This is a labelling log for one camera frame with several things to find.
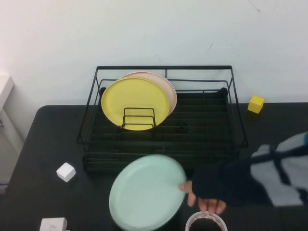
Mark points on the white rectangular block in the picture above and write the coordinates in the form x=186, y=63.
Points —
x=51, y=225

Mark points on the mint green plate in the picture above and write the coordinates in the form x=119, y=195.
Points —
x=144, y=192

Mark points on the white cube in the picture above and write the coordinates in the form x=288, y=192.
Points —
x=66, y=172

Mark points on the white tape roll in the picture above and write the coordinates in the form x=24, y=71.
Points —
x=190, y=220

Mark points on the person's sleeved forearm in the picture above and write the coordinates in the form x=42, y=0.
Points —
x=269, y=173

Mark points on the yellow cube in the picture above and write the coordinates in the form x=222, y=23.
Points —
x=255, y=104

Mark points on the pink plate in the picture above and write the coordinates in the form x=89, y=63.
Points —
x=168, y=91

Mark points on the yellow plate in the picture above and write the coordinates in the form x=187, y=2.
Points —
x=132, y=98

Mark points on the person's hand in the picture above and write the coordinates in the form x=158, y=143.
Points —
x=209, y=192

